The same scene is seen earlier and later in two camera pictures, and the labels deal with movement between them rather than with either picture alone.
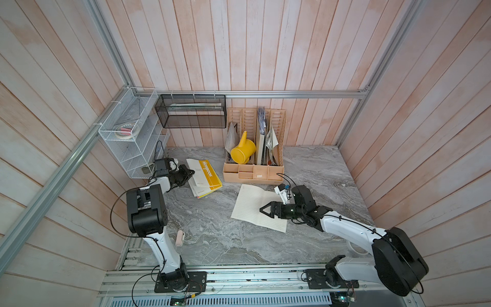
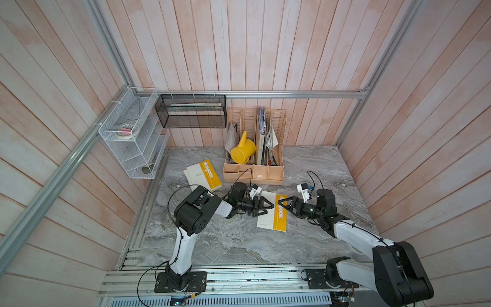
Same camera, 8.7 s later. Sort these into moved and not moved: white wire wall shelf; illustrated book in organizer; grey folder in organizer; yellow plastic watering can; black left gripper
Moved: black left gripper
Not moved: white wire wall shelf; illustrated book in organizer; yellow plastic watering can; grey folder in organizer
